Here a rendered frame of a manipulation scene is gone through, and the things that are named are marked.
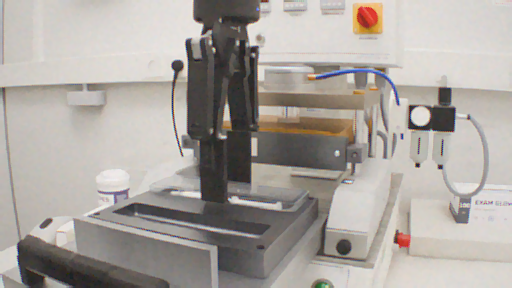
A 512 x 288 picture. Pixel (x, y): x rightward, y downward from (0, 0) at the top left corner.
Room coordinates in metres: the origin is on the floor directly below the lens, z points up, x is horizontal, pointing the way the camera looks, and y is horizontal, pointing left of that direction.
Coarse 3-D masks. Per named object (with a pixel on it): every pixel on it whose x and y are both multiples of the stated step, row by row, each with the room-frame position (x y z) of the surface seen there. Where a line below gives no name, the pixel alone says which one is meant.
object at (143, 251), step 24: (96, 240) 0.33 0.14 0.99; (120, 240) 0.32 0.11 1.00; (144, 240) 0.31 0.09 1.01; (168, 240) 0.30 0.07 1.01; (192, 240) 0.30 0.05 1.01; (312, 240) 0.41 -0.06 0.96; (120, 264) 0.32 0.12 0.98; (144, 264) 0.31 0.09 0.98; (168, 264) 0.30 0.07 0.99; (192, 264) 0.29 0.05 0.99; (216, 264) 0.29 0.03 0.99; (288, 264) 0.34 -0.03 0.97
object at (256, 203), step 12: (156, 192) 0.47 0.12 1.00; (168, 192) 0.46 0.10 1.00; (180, 192) 0.46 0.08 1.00; (192, 192) 0.45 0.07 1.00; (240, 204) 0.43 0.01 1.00; (252, 204) 0.42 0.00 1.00; (264, 204) 0.42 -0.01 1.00; (276, 204) 0.41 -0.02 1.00; (288, 204) 0.41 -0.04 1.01; (300, 204) 0.42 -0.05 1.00
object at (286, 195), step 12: (168, 180) 0.50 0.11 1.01; (180, 180) 0.50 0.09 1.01; (192, 180) 0.50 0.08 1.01; (228, 192) 0.45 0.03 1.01; (240, 192) 0.45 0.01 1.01; (252, 192) 0.45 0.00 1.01; (264, 192) 0.45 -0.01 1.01; (276, 192) 0.45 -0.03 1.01; (288, 192) 0.45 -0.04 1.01; (300, 192) 0.45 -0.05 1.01
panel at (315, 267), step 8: (312, 264) 0.44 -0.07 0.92; (320, 264) 0.44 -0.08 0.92; (328, 264) 0.43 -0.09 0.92; (336, 264) 0.43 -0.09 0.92; (304, 272) 0.44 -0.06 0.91; (312, 272) 0.44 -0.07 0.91; (320, 272) 0.43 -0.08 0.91; (328, 272) 0.43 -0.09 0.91; (336, 272) 0.43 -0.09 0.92; (344, 272) 0.42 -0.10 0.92; (304, 280) 0.43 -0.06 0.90; (312, 280) 0.43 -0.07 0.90; (320, 280) 0.42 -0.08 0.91; (328, 280) 0.42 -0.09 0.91; (336, 280) 0.42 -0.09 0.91; (344, 280) 0.42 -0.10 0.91
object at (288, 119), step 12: (288, 108) 0.65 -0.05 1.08; (228, 120) 0.68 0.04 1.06; (264, 120) 0.68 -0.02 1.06; (276, 120) 0.68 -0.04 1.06; (288, 120) 0.65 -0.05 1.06; (300, 120) 0.68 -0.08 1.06; (312, 120) 0.68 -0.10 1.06; (324, 120) 0.68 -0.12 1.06; (336, 120) 0.69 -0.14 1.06; (348, 120) 0.69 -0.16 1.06; (300, 132) 0.57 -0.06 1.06; (312, 132) 0.56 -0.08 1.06; (324, 132) 0.55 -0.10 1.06; (336, 132) 0.55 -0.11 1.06; (348, 132) 0.60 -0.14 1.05; (348, 144) 0.62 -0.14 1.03
